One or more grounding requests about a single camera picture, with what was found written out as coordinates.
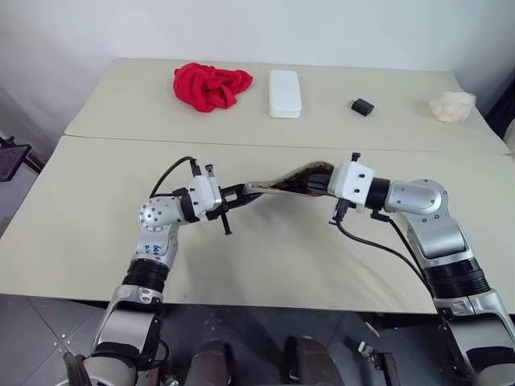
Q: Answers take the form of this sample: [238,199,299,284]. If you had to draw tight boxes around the grey checked fabric pouch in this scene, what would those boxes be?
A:
[244,160,337,200]

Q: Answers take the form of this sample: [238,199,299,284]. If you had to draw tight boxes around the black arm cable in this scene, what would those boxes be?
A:
[150,155,202,200]
[333,208,443,322]

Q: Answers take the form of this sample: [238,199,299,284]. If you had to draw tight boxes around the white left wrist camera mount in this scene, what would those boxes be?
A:
[187,175,223,224]

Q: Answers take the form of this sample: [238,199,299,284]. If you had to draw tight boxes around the crumpled red cloth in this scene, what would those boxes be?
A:
[173,62,254,113]

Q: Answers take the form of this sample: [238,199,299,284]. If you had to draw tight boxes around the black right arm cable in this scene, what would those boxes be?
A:
[333,208,443,322]

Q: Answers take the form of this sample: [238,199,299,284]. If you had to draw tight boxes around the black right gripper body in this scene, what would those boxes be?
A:
[321,151,362,226]

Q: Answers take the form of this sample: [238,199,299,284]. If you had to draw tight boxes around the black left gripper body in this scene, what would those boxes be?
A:
[204,163,242,237]

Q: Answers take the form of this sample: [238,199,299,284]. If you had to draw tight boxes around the dark rounded shape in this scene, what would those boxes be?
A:
[188,341,233,386]
[284,335,335,386]

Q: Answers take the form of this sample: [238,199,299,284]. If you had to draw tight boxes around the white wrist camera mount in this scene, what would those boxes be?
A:
[328,160,376,212]
[187,175,223,224]

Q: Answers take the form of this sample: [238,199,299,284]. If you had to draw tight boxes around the crumpled white tissue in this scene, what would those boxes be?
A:
[428,91,476,124]

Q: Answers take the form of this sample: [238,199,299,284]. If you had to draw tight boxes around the small black block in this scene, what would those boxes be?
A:
[348,97,376,117]

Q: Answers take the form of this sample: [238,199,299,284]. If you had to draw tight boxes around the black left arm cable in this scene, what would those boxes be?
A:
[150,155,202,200]

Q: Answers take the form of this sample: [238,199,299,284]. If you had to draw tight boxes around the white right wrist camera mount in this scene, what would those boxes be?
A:
[328,160,376,212]

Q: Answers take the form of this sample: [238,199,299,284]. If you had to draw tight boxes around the small metal caster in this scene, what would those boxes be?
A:
[356,341,377,361]

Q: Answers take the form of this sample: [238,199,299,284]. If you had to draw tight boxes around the rusty metal bracket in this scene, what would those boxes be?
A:
[145,359,170,386]
[376,351,403,386]

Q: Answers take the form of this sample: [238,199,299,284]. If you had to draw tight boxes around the white rectangular box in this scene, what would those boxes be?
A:
[268,69,303,119]

